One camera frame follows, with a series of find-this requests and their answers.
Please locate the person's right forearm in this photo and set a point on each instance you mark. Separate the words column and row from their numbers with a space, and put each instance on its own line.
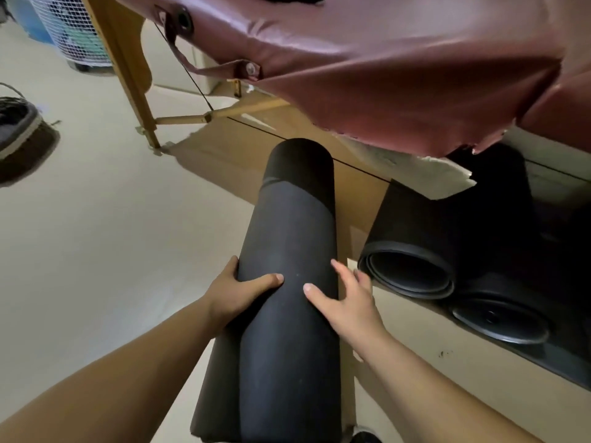
column 425, row 401

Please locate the white mesh laundry basket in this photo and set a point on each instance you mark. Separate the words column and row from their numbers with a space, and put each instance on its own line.
column 69, row 32

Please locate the person's left hand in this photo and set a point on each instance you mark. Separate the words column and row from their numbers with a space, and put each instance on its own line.
column 231, row 299

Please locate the grey dotted fabric liner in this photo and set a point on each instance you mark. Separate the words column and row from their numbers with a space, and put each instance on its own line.
column 16, row 124

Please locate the blue plastic bin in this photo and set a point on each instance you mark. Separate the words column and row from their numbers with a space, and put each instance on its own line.
column 32, row 23

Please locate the person's right hand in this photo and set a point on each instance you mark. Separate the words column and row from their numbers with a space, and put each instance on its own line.
column 355, row 313

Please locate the person's left forearm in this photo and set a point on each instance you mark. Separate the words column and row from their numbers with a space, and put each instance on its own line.
column 115, row 392

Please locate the dark wicker basket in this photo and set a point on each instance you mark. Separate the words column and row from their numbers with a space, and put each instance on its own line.
column 32, row 156

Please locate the wooden massage table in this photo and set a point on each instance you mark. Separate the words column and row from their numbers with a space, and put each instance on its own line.
column 369, row 23

